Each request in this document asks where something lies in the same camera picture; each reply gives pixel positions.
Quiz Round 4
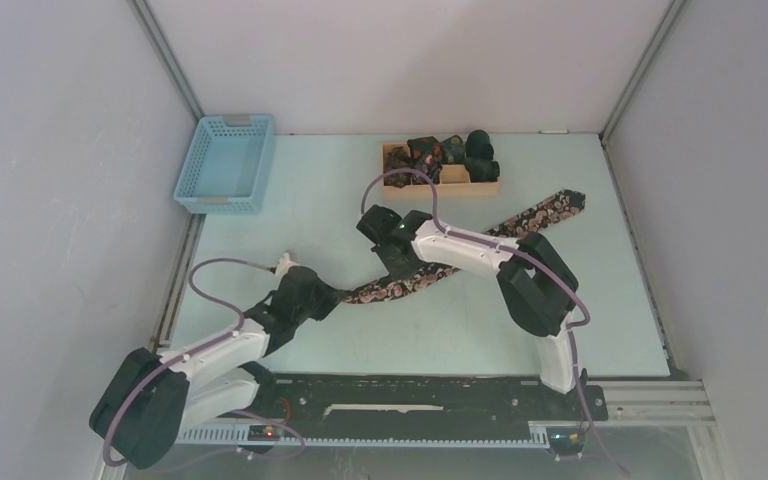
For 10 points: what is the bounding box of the rose patterned necktie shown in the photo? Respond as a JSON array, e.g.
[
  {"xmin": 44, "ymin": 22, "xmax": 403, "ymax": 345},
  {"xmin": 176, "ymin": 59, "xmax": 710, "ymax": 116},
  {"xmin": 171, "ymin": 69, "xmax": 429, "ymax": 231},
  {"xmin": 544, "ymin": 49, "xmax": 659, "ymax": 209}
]
[{"xmin": 342, "ymin": 189, "xmax": 586, "ymax": 305}]

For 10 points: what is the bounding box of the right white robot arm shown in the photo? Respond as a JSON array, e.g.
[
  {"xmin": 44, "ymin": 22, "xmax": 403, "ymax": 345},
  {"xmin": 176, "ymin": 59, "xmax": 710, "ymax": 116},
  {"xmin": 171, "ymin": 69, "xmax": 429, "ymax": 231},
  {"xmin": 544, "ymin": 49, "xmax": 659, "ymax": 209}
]
[{"xmin": 356, "ymin": 205, "xmax": 582, "ymax": 418}]

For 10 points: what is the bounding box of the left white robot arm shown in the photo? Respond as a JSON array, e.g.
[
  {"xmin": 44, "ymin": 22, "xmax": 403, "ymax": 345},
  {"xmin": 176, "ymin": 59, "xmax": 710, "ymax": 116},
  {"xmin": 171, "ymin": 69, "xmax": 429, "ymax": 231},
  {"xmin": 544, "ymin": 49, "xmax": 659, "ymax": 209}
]
[{"xmin": 89, "ymin": 264, "xmax": 344, "ymax": 469}]

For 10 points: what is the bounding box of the rolled dark paisley tie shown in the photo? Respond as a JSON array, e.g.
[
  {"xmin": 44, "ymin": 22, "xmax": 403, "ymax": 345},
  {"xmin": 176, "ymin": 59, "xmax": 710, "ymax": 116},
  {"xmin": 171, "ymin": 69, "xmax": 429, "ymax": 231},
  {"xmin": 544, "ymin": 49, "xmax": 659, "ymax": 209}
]
[{"xmin": 383, "ymin": 146, "xmax": 413, "ymax": 188}]

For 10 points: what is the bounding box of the wooden tray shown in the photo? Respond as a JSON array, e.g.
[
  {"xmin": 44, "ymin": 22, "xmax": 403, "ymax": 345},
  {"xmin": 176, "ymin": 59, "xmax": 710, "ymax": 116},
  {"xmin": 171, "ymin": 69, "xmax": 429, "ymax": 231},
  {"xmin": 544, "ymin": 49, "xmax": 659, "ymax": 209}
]
[{"xmin": 380, "ymin": 164, "xmax": 501, "ymax": 200}]

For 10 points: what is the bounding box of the rolled red floral tie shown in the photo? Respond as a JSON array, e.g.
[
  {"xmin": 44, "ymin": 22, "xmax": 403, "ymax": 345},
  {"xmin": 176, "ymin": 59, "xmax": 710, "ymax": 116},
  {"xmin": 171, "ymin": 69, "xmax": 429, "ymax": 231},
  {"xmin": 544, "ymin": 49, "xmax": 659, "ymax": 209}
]
[{"xmin": 407, "ymin": 136, "xmax": 443, "ymax": 184}]

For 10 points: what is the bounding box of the rolled green patterned tie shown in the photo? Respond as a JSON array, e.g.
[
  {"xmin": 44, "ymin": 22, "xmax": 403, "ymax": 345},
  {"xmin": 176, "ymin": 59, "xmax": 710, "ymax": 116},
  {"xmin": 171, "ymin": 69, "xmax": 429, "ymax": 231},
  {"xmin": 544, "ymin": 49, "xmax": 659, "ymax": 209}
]
[{"xmin": 441, "ymin": 135, "xmax": 466, "ymax": 165}]

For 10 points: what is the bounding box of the blue plastic basket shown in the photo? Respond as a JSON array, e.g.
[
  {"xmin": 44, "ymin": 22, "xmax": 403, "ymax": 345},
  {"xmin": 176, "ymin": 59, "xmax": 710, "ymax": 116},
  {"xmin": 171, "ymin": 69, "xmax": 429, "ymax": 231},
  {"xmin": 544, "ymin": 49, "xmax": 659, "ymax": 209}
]
[{"xmin": 173, "ymin": 114, "xmax": 276, "ymax": 215}]

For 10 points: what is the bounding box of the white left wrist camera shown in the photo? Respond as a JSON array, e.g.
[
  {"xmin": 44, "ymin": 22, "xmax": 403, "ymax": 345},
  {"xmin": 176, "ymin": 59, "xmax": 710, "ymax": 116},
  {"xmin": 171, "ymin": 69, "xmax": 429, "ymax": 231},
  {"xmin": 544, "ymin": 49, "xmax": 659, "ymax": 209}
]
[{"xmin": 273, "ymin": 250, "xmax": 300, "ymax": 278}]

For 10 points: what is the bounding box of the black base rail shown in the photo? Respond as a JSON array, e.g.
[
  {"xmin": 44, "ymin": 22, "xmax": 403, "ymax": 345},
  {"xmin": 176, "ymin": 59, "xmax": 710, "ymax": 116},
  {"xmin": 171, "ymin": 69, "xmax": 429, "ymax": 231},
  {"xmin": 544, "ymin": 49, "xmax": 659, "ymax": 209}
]
[{"xmin": 248, "ymin": 374, "xmax": 609, "ymax": 445}]

